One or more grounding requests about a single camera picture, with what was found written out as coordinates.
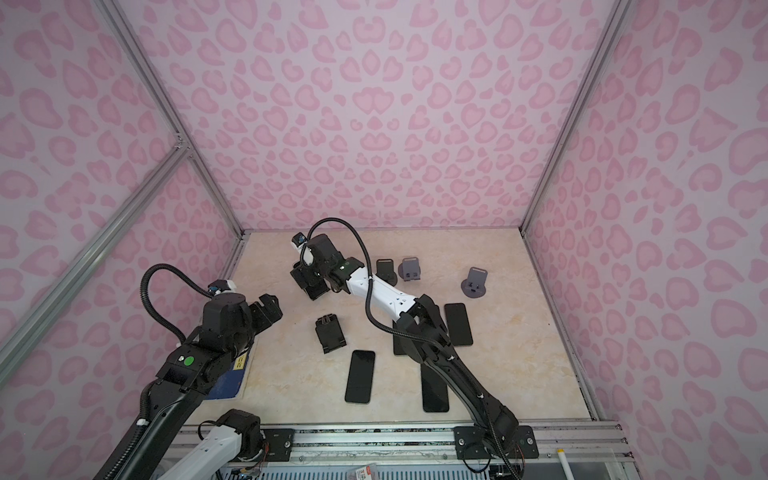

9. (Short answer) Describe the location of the black round phone stand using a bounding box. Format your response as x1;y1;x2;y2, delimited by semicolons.
375;258;398;286

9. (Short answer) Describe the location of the black folding stand, front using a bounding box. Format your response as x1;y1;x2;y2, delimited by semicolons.
315;313;347;354

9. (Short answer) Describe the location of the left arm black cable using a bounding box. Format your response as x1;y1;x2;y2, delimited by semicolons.
139;263;214;344

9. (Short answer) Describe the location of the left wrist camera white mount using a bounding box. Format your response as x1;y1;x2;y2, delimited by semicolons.
291;232;314;266

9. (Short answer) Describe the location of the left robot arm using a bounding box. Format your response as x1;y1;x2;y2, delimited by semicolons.
95;292;283;479

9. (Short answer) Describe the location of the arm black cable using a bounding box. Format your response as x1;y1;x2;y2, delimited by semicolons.
139;263;214;344
305;217;523;480

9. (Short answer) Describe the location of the teal-edged phone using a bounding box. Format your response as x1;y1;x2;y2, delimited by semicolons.
344;350;376;404

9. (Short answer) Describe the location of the silver-edged phone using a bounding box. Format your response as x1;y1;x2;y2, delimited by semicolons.
444;303;474;347

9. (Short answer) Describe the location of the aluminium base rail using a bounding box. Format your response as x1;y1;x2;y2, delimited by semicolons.
143;419;637;480

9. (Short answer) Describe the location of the white marker pen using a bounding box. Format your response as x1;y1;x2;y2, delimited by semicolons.
557;449;575;480

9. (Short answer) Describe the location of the silver phone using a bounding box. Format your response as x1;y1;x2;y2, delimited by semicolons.
392;321;407;356

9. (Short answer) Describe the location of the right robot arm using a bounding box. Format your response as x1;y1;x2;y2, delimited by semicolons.
291;232;526;461

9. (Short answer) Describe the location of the blue pad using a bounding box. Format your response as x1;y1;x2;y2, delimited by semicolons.
206;352;250;401

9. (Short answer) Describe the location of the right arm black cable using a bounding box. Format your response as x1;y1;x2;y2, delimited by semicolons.
305;217;523;480

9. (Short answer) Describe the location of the small phone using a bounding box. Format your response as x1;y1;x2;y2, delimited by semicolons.
420;365;450;413

